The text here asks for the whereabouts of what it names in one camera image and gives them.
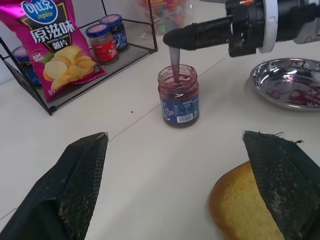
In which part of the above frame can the round toasted bread slice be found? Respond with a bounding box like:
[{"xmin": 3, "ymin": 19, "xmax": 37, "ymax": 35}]
[{"xmin": 208, "ymin": 160, "xmax": 286, "ymax": 240}]

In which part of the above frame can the red-labelled jam jar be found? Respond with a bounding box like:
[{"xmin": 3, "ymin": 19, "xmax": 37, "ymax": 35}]
[{"xmin": 85, "ymin": 23, "xmax": 120, "ymax": 66}]

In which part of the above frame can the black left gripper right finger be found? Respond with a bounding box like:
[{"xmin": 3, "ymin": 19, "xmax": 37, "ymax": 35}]
[{"xmin": 241, "ymin": 129, "xmax": 320, "ymax": 240}]

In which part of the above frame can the blue-labelled jam jar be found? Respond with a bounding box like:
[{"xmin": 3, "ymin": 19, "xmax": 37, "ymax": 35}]
[
  {"xmin": 10, "ymin": 45, "xmax": 43, "ymax": 88},
  {"xmin": 99, "ymin": 13, "xmax": 130, "ymax": 54}
]

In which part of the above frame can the black wire mesh rack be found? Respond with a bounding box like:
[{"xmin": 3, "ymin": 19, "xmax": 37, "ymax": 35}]
[{"xmin": 0, "ymin": 0, "xmax": 159, "ymax": 117}]

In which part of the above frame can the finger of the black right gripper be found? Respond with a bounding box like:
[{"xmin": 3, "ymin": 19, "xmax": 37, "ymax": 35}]
[
  {"xmin": 184, "ymin": 14, "xmax": 234, "ymax": 29},
  {"xmin": 162, "ymin": 23, "xmax": 233, "ymax": 51}
]

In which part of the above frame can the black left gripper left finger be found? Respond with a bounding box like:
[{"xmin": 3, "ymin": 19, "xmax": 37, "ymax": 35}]
[{"xmin": 0, "ymin": 131, "xmax": 109, "ymax": 240}]

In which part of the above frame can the magenta potato chips bag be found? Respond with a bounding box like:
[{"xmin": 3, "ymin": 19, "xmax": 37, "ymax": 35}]
[{"xmin": 0, "ymin": 0, "xmax": 107, "ymax": 102}]

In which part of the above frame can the jam-smeared steel plate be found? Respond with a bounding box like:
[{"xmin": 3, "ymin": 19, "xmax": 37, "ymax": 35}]
[{"xmin": 249, "ymin": 57, "xmax": 320, "ymax": 112}]

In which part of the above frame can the metal spoon with jam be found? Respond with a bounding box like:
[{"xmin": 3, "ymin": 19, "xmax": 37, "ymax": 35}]
[{"xmin": 168, "ymin": 45, "xmax": 182, "ymax": 85}]

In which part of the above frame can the open blueberry jam jar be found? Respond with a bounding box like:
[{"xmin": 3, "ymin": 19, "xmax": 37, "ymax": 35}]
[{"xmin": 157, "ymin": 64, "xmax": 201, "ymax": 129}]

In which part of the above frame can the clear container of colourful items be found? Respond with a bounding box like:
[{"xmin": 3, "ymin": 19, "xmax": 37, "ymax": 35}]
[{"xmin": 138, "ymin": 0, "xmax": 201, "ymax": 36}]

